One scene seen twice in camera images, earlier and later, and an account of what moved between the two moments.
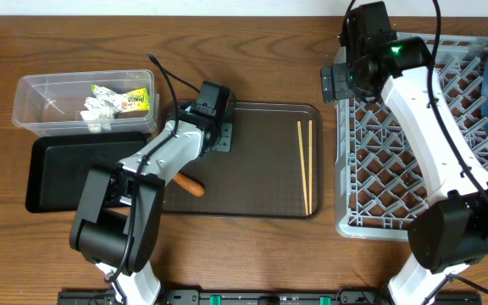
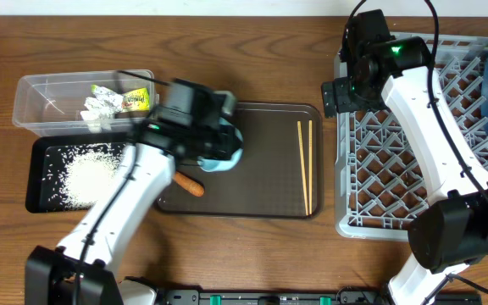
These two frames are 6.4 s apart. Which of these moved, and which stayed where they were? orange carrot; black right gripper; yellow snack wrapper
Moved: black right gripper
Stayed: orange carrot; yellow snack wrapper
